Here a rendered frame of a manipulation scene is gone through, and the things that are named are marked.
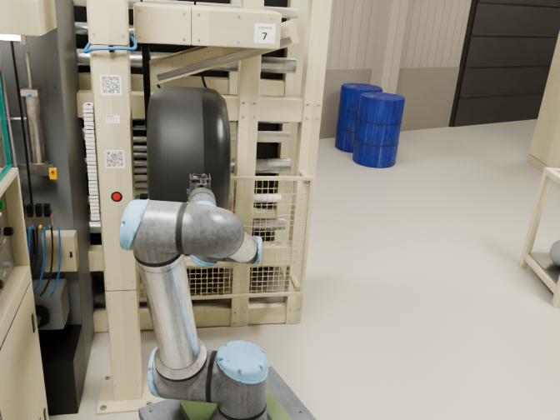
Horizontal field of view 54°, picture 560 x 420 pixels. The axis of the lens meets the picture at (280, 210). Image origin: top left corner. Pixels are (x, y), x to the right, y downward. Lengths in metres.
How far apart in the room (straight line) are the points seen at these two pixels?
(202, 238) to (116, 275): 1.33
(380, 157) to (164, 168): 4.53
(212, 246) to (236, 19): 1.41
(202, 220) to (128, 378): 1.70
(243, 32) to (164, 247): 1.41
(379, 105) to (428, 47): 2.23
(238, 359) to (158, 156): 0.83
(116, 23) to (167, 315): 1.16
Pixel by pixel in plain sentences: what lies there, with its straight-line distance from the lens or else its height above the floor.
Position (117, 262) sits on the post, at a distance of 2.47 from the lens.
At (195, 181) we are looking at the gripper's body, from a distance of 1.93.
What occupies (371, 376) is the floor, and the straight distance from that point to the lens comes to 3.11.
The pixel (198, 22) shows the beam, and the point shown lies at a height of 1.73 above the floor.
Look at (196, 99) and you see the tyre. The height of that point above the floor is 1.47.
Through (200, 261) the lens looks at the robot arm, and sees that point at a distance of 1.80.
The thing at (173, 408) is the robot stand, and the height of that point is 0.60.
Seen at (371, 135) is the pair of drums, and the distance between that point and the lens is 6.31.
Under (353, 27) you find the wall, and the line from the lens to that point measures 7.37.
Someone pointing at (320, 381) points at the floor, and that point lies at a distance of 3.03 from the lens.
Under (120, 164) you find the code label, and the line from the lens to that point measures 2.29.
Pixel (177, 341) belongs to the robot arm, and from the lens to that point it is 1.51.
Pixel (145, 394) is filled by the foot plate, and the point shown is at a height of 0.01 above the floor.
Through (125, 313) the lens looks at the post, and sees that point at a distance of 2.60.
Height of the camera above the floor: 1.92
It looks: 23 degrees down
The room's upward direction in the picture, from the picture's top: 4 degrees clockwise
